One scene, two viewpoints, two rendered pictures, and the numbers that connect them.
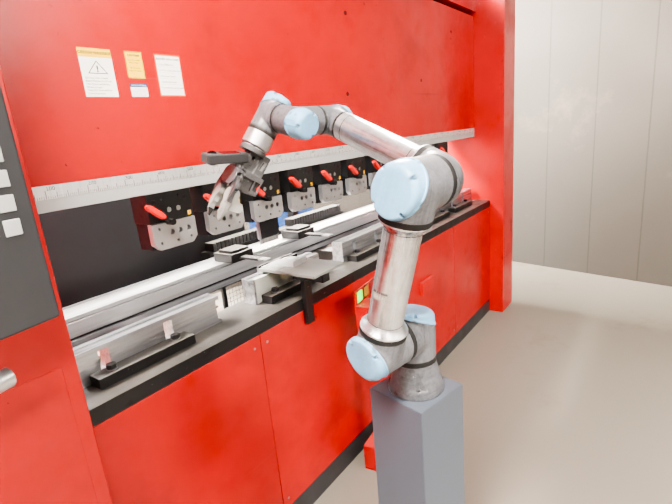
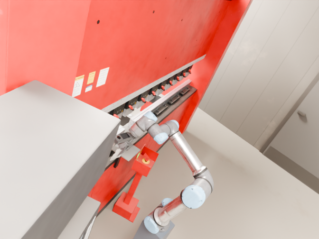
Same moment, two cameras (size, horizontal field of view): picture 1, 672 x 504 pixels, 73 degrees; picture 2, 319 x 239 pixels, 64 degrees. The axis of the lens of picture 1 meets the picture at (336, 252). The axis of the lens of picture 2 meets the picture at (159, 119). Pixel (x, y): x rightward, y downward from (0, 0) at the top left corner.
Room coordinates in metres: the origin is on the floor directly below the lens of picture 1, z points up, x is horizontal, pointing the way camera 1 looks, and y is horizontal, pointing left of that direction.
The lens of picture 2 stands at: (0.10, 0.56, 2.32)
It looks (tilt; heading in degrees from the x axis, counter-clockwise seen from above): 31 degrees down; 337
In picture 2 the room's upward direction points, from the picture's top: 23 degrees clockwise
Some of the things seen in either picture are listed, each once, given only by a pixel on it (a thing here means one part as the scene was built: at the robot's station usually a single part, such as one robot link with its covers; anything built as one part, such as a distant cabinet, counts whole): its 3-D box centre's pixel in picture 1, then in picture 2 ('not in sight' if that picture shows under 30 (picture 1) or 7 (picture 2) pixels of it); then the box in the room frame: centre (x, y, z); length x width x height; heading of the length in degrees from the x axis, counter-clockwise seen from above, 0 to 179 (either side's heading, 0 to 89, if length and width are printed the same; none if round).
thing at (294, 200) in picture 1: (294, 188); (127, 104); (1.85, 0.14, 1.26); 0.15 x 0.09 x 0.17; 143
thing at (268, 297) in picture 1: (293, 286); not in sight; (1.71, 0.18, 0.89); 0.30 x 0.05 x 0.03; 143
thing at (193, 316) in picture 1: (148, 336); not in sight; (1.27, 0.58, 0.92); 0.50 x 0.06 x 0.10; 143
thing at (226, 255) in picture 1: (245, 254); not in sight; (1.81, 0.37, 1.01); 0.26 x 0.12 x 0.05; 53
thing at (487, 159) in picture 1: (453, 162); (189, 61); (3.63, -0.98, 1.15); 0.85 x 0.25 x 2.30; 53
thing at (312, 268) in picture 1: (301, 266); (121, 146); (1.62, 0.13, 1.00); 0.26 x 0.18 x 0.01; 53
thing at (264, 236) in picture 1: (268, 229); not in sight; (1.71, 0.25, 1.13); 0.10 x 0.02 x 0.10; 143
